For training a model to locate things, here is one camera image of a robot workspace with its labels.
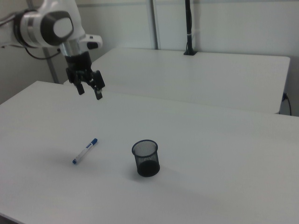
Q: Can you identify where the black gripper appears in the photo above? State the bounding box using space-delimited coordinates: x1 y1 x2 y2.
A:
64 51 105 101

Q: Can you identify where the white marker with blue cap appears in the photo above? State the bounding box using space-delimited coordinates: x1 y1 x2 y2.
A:
71 138 99 165

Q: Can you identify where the black mesh pen cup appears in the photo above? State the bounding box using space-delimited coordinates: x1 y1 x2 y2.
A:
131 139 161 177

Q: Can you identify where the white side table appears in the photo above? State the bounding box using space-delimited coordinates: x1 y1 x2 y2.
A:
63 47 291 115

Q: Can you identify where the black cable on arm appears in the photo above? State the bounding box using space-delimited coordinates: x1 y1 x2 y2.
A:
23 44 62 61

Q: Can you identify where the grey wall partition profile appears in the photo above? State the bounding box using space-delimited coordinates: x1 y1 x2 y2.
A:
146 0 162 50

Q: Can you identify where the black camera pole with clamp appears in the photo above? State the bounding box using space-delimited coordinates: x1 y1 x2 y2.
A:
183 0 198 56

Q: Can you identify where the black power cable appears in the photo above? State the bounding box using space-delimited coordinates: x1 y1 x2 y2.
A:
282 92 293 116

